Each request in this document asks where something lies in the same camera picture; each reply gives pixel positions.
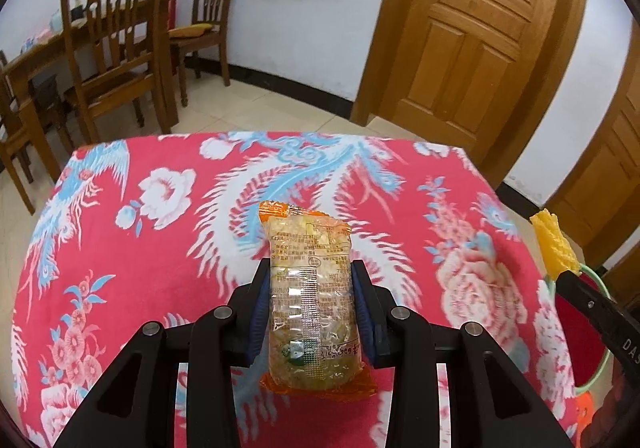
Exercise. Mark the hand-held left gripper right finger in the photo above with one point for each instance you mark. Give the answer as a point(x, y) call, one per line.
point(364, 318)

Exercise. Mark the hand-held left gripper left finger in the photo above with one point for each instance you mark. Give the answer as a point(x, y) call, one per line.
point(259, 318)

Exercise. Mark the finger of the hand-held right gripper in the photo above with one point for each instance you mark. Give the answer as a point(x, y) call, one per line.
point(580, 293)

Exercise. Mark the red bin with green rim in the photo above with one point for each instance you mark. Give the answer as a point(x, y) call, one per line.
point(575, 353)

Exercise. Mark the yellow sponge piece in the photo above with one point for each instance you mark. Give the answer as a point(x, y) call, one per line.
point(552, 243)

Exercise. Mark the orange noodle snack packet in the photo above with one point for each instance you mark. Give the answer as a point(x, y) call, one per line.
point(312, 278)

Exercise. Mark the orange plastic stool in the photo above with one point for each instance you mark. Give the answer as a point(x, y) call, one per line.
point(585, 418)

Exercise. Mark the wooden panel door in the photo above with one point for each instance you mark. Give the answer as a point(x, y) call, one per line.
point(610, 178)
point(465, 28)

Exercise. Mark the red floral tablecloth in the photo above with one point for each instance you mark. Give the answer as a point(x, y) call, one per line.
point(150, 253)

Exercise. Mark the yellow seat cushion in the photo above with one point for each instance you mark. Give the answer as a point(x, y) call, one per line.
point(192, 31)

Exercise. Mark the wooden dining table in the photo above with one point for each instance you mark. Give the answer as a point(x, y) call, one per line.
point(45, 51)

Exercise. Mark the blue white packet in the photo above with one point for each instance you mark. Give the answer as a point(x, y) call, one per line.
point(27, 47)

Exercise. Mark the pink box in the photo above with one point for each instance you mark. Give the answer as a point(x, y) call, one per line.
point(40, 34)

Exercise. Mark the pale green jar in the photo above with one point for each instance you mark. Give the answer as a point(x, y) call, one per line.
point(57, 21)

